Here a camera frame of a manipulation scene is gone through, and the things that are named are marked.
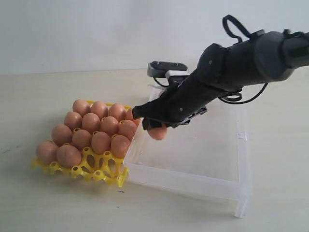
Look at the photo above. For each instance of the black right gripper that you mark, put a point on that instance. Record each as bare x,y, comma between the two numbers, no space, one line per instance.
184,96

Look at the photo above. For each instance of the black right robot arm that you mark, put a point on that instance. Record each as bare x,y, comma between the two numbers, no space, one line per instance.
270,57

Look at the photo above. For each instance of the clear plastic bin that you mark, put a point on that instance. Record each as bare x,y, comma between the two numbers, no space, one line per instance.
209,157

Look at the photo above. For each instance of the yellow plastic egg tray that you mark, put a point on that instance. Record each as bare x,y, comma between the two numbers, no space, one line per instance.
104,167

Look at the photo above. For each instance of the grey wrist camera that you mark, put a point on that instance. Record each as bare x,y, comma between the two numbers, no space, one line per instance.
158,69

